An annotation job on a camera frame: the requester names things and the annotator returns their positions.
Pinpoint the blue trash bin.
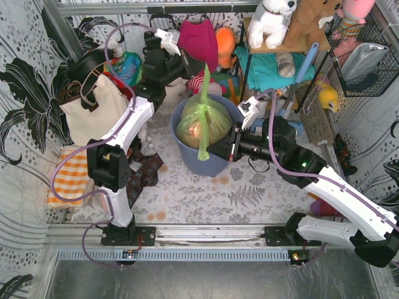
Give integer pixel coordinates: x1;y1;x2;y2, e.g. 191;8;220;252
170;94;244;178

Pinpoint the blue lint roller mop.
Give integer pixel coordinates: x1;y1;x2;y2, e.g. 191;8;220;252
243;42;319;128

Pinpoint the green plastic trash bag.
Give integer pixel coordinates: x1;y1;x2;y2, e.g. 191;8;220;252
176;67;233;161

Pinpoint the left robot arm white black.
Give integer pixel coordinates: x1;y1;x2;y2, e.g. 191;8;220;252
87;49;206;246

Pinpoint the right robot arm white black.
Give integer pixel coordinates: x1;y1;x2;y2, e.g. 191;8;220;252
207;116;398;268

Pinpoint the cream canvas tote bag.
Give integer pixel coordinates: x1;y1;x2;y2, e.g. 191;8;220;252
60;75;129;146

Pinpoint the pink white pig plush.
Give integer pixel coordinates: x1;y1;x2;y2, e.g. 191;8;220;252
188;75;227;96

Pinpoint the white sheep plush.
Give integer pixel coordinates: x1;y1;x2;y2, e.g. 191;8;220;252
163;77;188;104

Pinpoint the magenta felt hat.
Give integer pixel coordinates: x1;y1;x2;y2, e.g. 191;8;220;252
178;19;218;73

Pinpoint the black leather handbag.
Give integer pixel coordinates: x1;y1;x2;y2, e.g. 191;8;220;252
143;14;179;59

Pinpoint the orange plush toy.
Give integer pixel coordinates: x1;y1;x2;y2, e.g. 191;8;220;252
215;27;235;69

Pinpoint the colourful printed cloth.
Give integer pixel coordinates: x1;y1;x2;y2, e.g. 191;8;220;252
103;52;142;88

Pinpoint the teal folded cloth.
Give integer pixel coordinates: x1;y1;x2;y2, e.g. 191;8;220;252
234;47;315;92

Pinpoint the dark floral necktie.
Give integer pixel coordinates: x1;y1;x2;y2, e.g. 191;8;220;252
127;148;163;208

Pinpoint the beige chenille duster mop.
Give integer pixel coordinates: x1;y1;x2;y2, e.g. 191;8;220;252
299;91;334;146

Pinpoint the white dog plush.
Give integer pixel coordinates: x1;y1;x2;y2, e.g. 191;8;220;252
248;0;297;49

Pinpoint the yellow duck plush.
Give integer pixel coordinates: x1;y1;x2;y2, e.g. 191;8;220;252
315;76;339;113

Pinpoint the black metal shelf rack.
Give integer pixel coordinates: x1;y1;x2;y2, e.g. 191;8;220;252
235;17;339;121

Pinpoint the brown teddy bear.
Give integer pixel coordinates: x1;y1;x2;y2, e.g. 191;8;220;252
283;0;342;48

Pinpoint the silver foil pouch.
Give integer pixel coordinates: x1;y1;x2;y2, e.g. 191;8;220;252
341;43;389;81

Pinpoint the orange checked towel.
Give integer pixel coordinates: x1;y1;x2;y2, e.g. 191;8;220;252
47;150;94;209

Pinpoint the pink plush toy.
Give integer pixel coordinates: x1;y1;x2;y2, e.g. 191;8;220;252
332;0;375;40

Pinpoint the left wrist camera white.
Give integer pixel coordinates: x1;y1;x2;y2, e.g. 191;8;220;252
155;29;181;56

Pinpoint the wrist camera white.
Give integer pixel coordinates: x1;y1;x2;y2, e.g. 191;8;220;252
238;97;259;130
155;29;181;56

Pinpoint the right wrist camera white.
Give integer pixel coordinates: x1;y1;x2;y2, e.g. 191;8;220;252
238;97;259;130

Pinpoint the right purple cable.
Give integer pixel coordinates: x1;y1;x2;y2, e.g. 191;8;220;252
254;88;399;268

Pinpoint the purple cable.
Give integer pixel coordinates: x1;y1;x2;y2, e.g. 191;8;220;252
254;88;399;268
50;23;160;268

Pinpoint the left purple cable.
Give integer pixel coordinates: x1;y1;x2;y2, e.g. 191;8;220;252
50;23;160;268

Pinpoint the black wire basket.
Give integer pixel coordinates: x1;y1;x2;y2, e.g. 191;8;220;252
325;15;398;97

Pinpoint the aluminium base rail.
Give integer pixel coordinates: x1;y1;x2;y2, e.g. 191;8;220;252
46;222;383;262

